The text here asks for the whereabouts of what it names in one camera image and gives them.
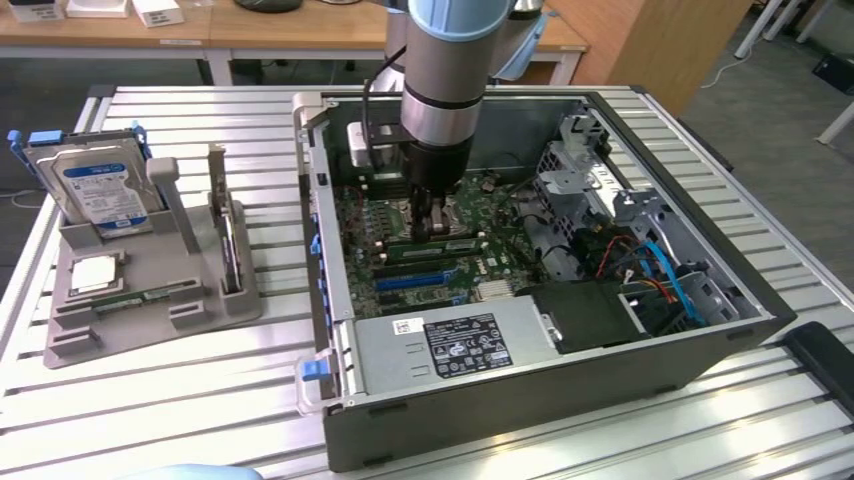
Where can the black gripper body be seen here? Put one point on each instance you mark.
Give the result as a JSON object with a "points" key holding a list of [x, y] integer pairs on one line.
{"points": [[436, 167]]}

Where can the green RAM stick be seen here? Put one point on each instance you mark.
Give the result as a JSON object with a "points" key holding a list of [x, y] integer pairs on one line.
{"points": [[434, 249], [133, 298]]}

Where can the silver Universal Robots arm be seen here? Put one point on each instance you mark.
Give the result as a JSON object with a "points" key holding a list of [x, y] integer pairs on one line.
{"points": [[440, 65]]}

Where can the metal CPU socket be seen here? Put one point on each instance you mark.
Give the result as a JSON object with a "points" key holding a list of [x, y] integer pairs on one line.
{"points": [[460, 220]]}

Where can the green motherboard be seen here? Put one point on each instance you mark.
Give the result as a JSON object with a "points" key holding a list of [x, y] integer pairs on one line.
{"points": [[494, 220]]}

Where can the blue expansion slot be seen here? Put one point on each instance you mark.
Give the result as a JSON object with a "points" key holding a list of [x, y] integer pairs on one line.
{"points": [[414, 283]]}

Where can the silver power supply unit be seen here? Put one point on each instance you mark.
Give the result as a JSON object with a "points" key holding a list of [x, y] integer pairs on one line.
{"points": [[460, 345]]}

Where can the metal disk bay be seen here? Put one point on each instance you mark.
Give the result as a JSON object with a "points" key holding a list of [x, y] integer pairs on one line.
{"points": [[640, 210]]}

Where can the blue case latch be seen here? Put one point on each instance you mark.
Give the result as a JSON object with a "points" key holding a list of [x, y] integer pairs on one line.
{"points": [[313, 371]]}

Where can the wooden desk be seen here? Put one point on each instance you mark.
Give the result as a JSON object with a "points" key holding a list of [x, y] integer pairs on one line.
{"points": [[267, 25]]}

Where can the black open PC case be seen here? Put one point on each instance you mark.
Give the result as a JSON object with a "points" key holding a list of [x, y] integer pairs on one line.
{"points": [[534, 400]]}

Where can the wooden cabinet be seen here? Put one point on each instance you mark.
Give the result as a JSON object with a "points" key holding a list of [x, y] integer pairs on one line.
{"points": [[667, 45]]}

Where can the grey parts rack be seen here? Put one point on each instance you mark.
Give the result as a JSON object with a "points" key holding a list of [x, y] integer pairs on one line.
{"points": [[153, 300]]}

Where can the hard disk with blue label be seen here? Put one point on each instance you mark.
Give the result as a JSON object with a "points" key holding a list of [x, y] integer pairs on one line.
{"points": [[100, 190]]}

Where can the silver CPU chip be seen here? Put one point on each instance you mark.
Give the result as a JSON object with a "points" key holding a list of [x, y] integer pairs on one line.
{"points": [[96, 275]]}

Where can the white table leg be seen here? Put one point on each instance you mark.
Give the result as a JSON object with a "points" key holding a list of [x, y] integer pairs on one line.
{"points": [[750, 27]]}

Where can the light blue rounded cap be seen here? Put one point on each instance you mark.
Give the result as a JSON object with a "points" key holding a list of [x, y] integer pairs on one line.
{"points": [[193, 472]]}

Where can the black box on floor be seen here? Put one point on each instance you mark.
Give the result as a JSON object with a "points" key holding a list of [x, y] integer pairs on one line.
{"points": [[834, 74]]}

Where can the black table corner block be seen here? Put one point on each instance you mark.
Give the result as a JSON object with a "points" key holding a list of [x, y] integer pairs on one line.
{"points": [[823, 365]]}

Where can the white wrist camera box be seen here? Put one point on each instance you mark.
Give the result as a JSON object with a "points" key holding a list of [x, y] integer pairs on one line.
{"points": [[359, 145]]}

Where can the graphics card with metal bracket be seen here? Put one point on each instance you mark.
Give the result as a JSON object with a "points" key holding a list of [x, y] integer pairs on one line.
{"points": [[223, 210]]}

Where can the blue disk bracket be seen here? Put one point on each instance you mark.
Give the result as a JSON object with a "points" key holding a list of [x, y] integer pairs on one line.
{"points": [[40, 137]]}

